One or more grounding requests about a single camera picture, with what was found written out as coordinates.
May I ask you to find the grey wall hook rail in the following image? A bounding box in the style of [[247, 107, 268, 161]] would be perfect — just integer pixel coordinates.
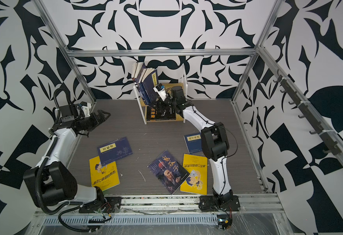
[[274, 74, 342, 156]]

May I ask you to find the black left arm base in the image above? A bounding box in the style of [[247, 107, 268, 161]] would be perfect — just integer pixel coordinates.
[[78, 196, 122, 213]]

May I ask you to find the thick blue book yellow label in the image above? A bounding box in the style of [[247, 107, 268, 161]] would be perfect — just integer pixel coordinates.
[[139, 68, 154, 105]]

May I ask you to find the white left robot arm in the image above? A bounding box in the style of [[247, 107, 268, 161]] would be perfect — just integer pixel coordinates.
[[23, 102, 111, 214]]

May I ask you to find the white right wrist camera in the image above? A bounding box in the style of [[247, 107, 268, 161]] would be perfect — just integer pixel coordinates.
[[153, 83, 167, 101]]

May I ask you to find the wooden white-framed bookshelf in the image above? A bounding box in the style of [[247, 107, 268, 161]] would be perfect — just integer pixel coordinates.
[[132, 62, 188, 124]]

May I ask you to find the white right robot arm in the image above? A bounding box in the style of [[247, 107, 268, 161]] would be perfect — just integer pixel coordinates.
[[153, 83, 233, 199]]

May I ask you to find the black standing book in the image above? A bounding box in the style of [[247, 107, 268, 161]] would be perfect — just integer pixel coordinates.
[[131, 62, 143, 86]]

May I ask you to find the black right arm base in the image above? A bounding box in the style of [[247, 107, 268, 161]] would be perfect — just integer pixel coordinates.
[[198, 193, 240, 212]]

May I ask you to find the black book yellow title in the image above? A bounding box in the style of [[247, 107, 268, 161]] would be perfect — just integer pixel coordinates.
[[146, 107, 176, 122]]

